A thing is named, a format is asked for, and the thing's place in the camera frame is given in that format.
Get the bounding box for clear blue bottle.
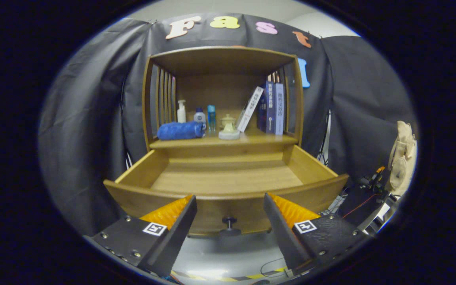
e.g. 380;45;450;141
207;104;217;132

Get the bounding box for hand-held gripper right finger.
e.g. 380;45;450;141
262;193;367;276

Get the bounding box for wooden drawer with black knob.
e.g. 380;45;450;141
103;144;350;237

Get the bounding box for dark navy book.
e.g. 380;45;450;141
256;89;269;132

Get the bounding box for pale lavender book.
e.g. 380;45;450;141
274;82;285;136

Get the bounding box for black device with orange part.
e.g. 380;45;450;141
357;166;389;190

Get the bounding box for blue book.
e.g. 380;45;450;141
266;81;276;134

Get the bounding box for cream sponge pad with handle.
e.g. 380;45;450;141
218;122;241;140

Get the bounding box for beige fabric bag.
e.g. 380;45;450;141
384;121;418;196

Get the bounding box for white book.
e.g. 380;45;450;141
236;86;264;133

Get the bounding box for blue rolled towel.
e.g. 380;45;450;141
156;121;206;141

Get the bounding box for wooden cabinet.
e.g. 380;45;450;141
141;46;304;159

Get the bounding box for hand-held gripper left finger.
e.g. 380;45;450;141
84;195;198;277

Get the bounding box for wooden countertop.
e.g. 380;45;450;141
149;127;299;150

